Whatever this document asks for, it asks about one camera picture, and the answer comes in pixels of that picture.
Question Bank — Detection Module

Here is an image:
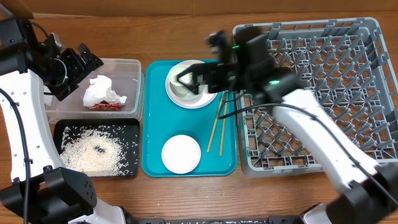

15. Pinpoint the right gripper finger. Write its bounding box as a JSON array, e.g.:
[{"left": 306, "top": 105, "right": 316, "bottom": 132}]
[
  {"left": 177, "top": 63, "right": 211, "bottom": 82},
  {"left": 182, "top": 82, "right": 207, "bottom": 95}
]

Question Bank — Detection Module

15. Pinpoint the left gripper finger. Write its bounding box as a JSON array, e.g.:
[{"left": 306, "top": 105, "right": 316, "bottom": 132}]
[
  {"left": 55, "top": 79, "right": 78, "bottom": 100},
  {"left": 78, "top": 43, "right": 104, "bottom": 75}
]

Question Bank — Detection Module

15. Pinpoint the white paper cup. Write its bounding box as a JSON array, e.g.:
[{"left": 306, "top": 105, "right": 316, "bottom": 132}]
[{"left": 168, "top": 65, "right": 190, "bottom": 97}]

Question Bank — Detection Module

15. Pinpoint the white napkin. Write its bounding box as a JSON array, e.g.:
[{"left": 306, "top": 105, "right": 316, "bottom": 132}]
[{"left": 83, "top": 75, "right": 127, "bottom": 107}]

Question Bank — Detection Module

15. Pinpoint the red snack wrapper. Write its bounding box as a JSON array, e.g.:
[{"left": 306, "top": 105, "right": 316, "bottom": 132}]
[{"left": 87, "top": 102, "right": 121, "bottom": 111}]

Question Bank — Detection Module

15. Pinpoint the pink bowl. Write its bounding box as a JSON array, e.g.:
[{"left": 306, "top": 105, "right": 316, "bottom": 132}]
[{"left": 161, "top": 135, "right": 201, "bottom": 174}]

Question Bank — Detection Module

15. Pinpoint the pile of rice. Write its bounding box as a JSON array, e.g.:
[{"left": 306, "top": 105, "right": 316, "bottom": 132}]
[{"left": 58, "top": 124, "right": 139, "bottom": 177}]

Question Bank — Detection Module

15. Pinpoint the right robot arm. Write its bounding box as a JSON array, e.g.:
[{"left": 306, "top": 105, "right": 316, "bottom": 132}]
[{"left": 177, "top": 27, "right": 397, "bottom": 223}]

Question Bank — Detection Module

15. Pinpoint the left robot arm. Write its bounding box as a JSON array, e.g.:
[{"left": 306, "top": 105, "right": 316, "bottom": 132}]
[{"left": 1, "top": 17, "right": 134, "bottom": 223}]

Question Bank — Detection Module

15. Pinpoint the grey dishwasher rack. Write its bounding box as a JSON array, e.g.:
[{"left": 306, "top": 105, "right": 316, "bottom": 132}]
[{"left": 235, "top": 17, "right": 397, "bottom": 177}]

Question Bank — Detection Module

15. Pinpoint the white round plate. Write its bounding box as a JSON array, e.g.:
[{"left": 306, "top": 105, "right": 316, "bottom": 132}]
[{"left": 165, "top": 60, "right": 217, "bottom": 109}]

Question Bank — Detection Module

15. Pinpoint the right wooden chopstick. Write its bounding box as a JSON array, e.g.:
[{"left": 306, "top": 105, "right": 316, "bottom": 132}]
[{"left": 219, "top": 92, "right": 228, "bottom": 157}]

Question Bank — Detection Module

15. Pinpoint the wooden chopstick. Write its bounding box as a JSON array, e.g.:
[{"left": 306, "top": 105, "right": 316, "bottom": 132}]
[
  {"left": 219, "top": 92, "right": 228, "bottom": 157},
  {"left": 206, "top": 91, "right": 225, "bottom": 153}
]

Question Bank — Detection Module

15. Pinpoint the left wooden chopstick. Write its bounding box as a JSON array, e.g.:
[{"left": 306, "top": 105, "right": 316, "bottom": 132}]
[{"left": 206, "top": 91, "right": 225, "bottom": 153}]

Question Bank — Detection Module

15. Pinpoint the clear plastic bin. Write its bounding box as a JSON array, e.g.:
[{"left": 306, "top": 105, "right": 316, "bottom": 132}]
[{"left": 44, "top": 58, "right": 144, "bottom": 123}]

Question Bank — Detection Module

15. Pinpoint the teal serving tray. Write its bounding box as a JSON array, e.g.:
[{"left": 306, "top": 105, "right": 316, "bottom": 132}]
[{"left": 142, "top": 60, "right": 238, "bottom": 177}]

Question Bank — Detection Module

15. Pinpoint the black plastic tray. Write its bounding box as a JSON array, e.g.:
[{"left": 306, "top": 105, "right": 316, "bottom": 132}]
[{"left": 52, "top": 118, "right": 141, "bottom": 179}]

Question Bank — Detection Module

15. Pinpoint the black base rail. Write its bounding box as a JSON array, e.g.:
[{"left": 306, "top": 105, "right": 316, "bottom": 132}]
[{"left": 137, "top": 215, "right": 303, "bottom": 224}]

